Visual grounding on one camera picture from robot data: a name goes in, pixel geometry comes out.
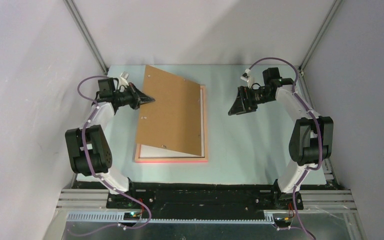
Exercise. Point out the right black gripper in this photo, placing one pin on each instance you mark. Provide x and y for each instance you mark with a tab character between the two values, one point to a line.
240	105

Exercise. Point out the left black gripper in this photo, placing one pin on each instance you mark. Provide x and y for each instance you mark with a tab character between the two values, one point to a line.
138	97

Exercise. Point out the brown backing board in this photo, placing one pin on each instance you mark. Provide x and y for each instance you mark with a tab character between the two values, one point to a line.
173	121

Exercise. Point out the orange wooden picture frame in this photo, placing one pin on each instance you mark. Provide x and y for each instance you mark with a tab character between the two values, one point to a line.
138	154

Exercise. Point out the building and sky photo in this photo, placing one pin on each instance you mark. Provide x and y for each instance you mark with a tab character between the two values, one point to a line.
164	153

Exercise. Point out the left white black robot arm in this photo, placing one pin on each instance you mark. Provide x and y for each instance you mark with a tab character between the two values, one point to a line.
87	146

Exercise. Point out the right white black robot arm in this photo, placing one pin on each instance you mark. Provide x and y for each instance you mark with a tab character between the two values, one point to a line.
312	135

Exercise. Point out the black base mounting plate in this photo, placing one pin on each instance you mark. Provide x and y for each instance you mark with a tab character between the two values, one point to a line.
193	201

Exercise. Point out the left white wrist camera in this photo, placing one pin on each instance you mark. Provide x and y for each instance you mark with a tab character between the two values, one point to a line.
123	79

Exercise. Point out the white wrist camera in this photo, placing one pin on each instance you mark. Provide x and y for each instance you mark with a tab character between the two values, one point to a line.
123	79
247	78

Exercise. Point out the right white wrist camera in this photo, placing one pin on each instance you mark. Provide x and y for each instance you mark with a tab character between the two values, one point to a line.
247	78

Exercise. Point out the left aluminium corner post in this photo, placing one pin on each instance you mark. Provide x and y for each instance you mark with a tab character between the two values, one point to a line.
86	34

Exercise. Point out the aluminium corner post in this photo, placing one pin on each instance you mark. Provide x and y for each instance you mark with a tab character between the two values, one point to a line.
332	12
86	34

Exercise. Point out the aluminium front rail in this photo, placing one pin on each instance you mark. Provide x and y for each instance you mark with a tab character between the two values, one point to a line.
90	205

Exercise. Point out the right aluminium corner post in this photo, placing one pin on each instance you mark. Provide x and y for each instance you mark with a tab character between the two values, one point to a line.
332	12

